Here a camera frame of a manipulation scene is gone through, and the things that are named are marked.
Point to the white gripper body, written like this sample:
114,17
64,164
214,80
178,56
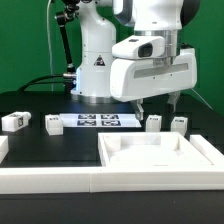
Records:
136,79

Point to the white square table top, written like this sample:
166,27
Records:
143,150

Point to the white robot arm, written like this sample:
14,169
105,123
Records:
105,23

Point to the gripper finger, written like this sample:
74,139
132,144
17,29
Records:
137,106
172,101

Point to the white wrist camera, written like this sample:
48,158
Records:
139,47

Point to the sheet with fiducial markers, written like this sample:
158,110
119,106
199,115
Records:
99,120

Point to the white U-shaped obstacle fence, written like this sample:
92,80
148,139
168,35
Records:
108,179

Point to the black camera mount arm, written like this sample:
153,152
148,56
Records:
62,18

